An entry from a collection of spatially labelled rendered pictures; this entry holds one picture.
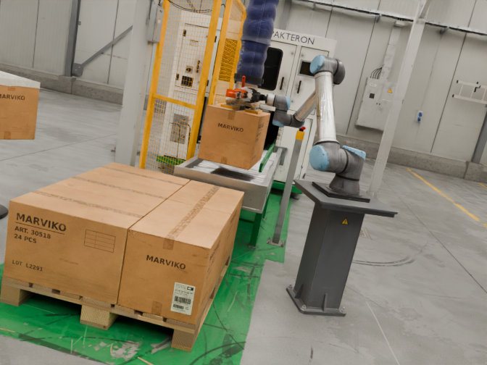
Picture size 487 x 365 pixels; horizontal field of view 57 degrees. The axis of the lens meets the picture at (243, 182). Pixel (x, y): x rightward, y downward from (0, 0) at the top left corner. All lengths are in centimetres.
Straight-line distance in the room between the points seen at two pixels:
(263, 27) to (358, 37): 874
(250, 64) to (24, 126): 166
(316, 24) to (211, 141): 903
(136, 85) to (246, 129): 128
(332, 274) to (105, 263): 139
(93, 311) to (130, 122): 217
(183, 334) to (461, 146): 1108
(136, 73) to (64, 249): 217
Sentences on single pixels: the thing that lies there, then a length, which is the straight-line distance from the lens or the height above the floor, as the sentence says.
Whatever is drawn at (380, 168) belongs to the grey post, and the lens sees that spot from 613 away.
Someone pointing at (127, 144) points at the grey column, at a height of 55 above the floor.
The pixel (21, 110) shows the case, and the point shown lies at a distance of 339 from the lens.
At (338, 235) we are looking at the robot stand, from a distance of 280.
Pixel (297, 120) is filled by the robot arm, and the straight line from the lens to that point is 329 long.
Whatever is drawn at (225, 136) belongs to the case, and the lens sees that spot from 328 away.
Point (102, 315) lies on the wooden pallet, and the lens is 238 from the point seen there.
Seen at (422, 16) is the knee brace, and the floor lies 247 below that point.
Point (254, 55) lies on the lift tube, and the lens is 347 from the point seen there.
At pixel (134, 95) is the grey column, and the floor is 99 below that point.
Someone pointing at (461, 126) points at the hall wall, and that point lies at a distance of 1267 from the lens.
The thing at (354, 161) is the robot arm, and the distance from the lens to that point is 274.
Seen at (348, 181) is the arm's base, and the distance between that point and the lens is 276.
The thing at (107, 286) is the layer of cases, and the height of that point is 23.
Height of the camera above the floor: 131
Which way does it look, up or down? 13 degrees down
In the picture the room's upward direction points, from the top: 12 degrees clockwise
